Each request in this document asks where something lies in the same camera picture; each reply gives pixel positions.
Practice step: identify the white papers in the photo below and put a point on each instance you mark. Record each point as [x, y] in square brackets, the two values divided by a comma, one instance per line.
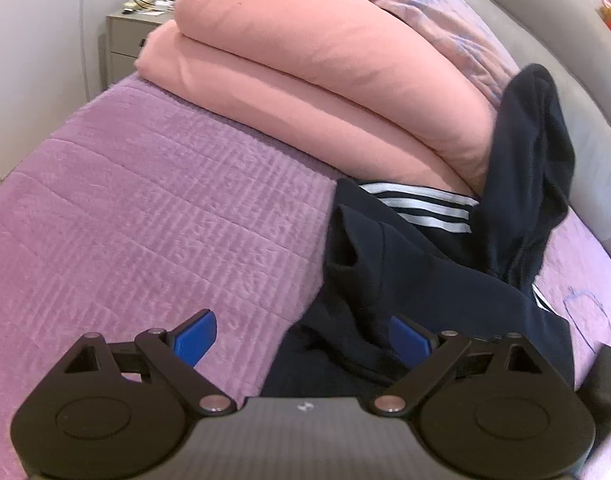
[160, 6]

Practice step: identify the navy white-striped sweatshirt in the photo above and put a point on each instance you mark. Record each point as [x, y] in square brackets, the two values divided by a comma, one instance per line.
[385, 270]

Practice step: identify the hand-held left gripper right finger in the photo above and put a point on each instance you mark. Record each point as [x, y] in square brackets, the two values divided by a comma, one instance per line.
[410, 340]

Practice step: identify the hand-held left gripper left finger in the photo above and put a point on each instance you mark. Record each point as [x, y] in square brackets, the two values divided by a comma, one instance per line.
[195, 336]

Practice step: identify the small white device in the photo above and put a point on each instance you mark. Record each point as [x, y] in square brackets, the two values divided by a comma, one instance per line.
[129, 8]

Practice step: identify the grey padded headboard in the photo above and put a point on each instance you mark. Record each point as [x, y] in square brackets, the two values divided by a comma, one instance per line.
[560, 35]

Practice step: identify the grey nightstand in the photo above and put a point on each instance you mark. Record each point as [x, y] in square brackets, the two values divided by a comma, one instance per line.
[123, 35]

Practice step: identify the purple quilted bed blanket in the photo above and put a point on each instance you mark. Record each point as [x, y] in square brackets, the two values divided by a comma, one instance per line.
[135, 200]

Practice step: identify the folded pink duvet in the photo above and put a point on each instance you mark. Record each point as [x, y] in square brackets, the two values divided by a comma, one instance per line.
[310, 60]

